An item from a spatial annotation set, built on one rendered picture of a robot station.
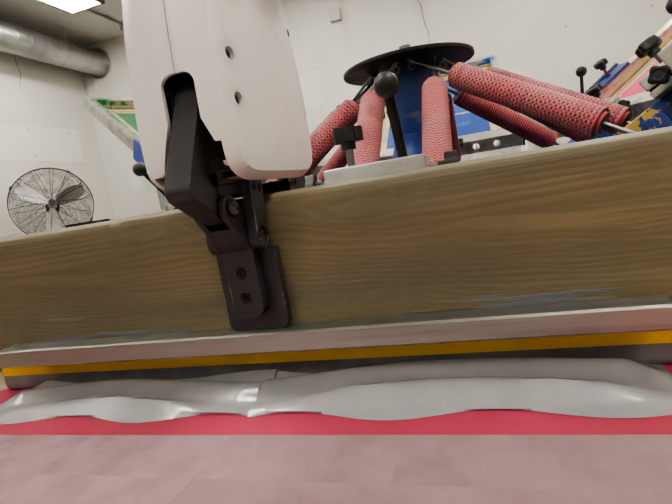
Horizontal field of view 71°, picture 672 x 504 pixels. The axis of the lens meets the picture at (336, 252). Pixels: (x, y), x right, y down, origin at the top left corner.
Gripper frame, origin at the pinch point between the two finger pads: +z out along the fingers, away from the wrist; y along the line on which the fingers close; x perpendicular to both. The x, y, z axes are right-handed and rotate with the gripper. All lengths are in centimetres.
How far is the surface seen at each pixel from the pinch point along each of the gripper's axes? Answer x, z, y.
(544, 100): 24, -13, -67
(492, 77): 17, -19, -72
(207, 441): -1.2, 5.5, 6.4
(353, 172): -2.7, -5.8, -33.5
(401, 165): 3.1, -5.6, -33.5
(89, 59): -344, -175, -394
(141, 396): -7.6, 5.1, 2.6
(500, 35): 48, -108, -420
